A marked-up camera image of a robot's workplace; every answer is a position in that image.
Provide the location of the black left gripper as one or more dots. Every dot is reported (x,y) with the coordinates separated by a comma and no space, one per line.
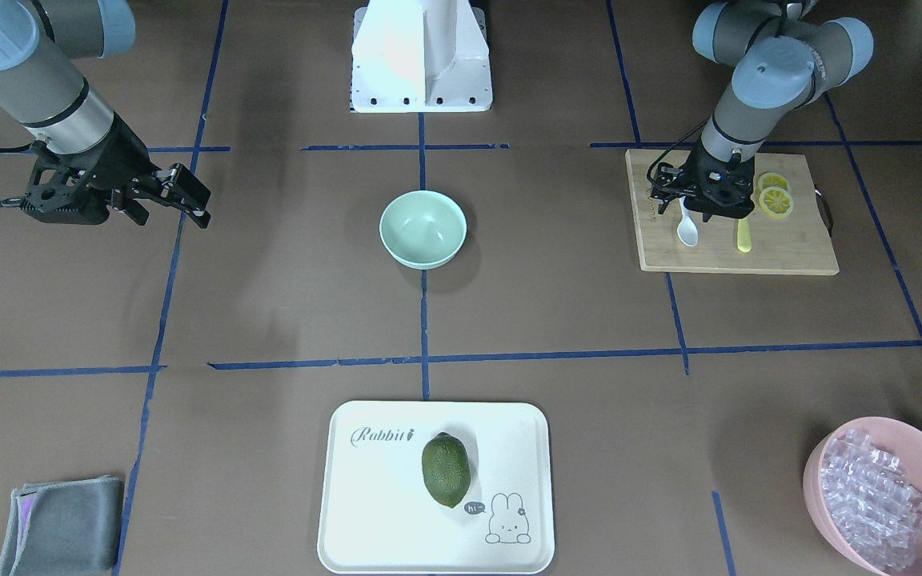
(704,210)

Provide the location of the white plastic spoon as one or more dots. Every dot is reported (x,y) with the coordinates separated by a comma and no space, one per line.
(687,232)

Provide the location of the lemon slice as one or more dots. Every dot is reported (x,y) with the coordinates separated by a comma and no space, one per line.
(775,201)
(773,179)

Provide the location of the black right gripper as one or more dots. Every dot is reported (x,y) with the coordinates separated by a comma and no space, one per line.
(120,157)

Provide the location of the cream rabbit tray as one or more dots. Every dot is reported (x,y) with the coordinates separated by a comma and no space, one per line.
(377,516)

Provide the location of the bamboo cutting board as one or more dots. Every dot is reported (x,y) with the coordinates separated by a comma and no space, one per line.
(798,245)

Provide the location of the upper lemon slice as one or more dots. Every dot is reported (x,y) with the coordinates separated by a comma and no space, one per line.
(773,179)

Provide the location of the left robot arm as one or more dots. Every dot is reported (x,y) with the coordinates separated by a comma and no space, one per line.
(780,63)

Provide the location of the clear ice cubes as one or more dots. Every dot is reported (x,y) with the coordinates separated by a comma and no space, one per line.
(871,500)

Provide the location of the lower lemon slice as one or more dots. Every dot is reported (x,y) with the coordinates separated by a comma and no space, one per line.
(775,201)

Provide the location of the mint green bowl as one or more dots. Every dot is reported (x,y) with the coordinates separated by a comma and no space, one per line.
(423,229)

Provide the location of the yellow plastic knife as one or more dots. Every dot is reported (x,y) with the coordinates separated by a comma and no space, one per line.
(743,236)

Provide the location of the grey folded cloth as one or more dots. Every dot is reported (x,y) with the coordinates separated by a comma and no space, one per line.
(63,527)

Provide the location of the white pillar mount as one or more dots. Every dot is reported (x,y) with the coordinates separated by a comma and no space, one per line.
(421,57)

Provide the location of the green avocado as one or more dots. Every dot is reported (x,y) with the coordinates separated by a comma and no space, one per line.
(446,472)

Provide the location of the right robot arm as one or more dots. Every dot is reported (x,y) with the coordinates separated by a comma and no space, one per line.
(42,89)

